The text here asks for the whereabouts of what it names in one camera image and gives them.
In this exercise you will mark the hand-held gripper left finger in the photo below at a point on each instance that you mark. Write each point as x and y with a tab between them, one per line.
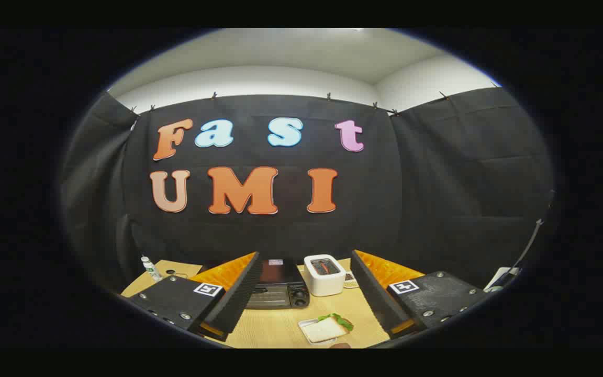
238	293

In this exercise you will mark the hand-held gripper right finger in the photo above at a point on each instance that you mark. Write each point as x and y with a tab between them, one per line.
372	293

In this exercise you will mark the black toaster oven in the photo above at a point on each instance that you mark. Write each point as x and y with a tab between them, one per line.
279	285

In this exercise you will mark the lettuce sandwich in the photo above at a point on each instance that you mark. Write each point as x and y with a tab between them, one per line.
333	327

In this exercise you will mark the white pop-up toaster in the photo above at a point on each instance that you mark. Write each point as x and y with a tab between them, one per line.
324	275

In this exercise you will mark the small white dish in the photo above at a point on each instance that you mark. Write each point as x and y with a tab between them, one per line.
351	279

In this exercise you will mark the white plastic tray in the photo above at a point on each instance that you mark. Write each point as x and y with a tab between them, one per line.
306	330

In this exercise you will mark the white bottle with green label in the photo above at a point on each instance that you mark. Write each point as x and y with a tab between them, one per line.
151	268

